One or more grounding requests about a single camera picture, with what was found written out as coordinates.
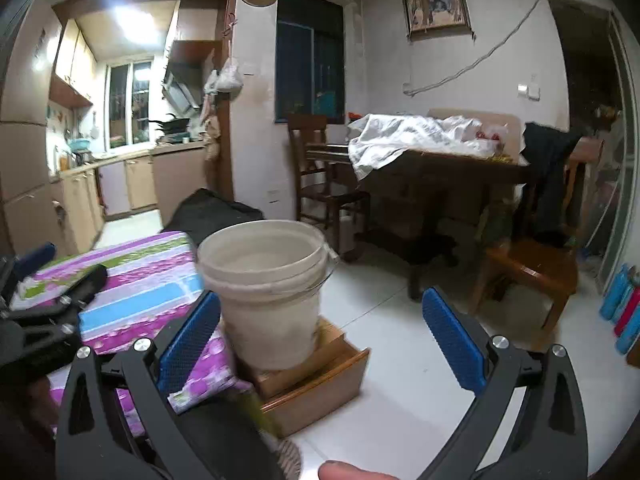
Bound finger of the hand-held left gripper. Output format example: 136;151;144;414
0;242;57;302
10;264;108;346

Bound light wooden chair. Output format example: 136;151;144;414
470;140;606;351

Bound black bag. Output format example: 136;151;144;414
160;187;266;248

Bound white wall cable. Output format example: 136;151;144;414
402;0;548;97

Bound framed wall picture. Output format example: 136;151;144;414
401;0;472;36

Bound blue plastic toy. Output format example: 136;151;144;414
616;305;640;356
600;265;633;321

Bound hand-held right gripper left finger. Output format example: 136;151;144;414
55;290;223;480

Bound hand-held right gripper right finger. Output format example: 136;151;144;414
421;286;588;480

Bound hanging white plastic bag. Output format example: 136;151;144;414
217;57;244;93

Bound wooden box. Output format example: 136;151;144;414
235;316;372;438

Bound brown refrigerator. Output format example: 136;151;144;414
0;0;66;261

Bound white plastic bucket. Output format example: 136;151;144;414
196;219;342;372

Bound hanging kitchen cloths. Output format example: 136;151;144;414
200;95;223;161

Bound beige kitchen base cabinets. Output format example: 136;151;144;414
50;142;211;241

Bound black jacket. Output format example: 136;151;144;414
522;122;583;248

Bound person's right hand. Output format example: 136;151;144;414
317;461;401;480

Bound white cloth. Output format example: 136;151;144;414
347;114;506;182

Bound steel range hood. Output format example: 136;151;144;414
162;67;201;113

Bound beige kitchen wall cabinets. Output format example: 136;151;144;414
50;19;96;108

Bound ceiling light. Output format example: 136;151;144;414
115;5;151;41

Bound dark wooden chair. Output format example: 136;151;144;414
287;114;371;241

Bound kitchen window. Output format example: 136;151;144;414
107;60;153;148

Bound dark wooden table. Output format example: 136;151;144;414
305;142;531;301

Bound dark barred window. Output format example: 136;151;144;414
275;0;347;125

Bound black wok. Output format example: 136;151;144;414
149;114;191;133

